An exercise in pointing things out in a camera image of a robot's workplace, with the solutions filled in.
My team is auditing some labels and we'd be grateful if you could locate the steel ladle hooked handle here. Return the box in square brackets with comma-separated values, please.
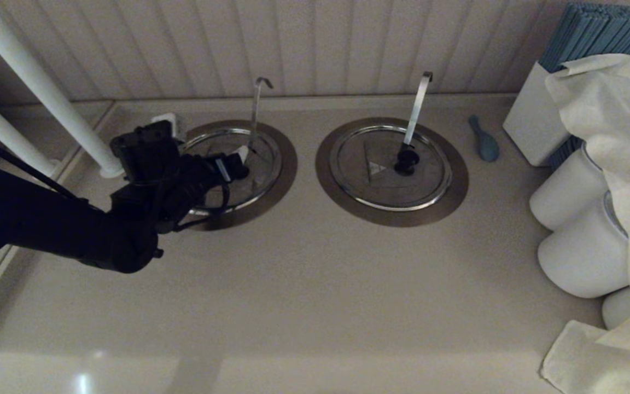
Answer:
[248, 77, 273, 154]
[401, 72, 433, 148]

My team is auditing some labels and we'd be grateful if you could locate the cream cloth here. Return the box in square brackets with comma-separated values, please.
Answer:
[540, 53, 630, 394]

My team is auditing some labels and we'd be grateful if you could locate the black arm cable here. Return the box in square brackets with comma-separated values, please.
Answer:
[0, 132, 83, 202]

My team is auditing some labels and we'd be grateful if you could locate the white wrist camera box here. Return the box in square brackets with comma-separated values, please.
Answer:
[151, 113, 182, 137]

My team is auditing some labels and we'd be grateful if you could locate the blue ridged packet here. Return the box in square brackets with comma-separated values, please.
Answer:
[547, 135, 582, 171]

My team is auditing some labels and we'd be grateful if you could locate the white cylindrical jar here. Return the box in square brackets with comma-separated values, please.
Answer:
[529, 143, 608, 230]
[538, 190, 630, 299]
[602, 286, 630, 330]

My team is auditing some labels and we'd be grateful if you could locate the steel hinged lid black knob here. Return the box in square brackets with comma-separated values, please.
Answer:
[181, 127, 282, 215]
[329, 125, 452, 212]

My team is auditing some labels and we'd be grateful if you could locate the white rectangular holder box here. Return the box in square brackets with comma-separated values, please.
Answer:
[503, 61, 568, 167]

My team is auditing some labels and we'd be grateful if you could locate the small blue plastic spoon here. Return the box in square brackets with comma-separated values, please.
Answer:
[468, 115, 500, 163]

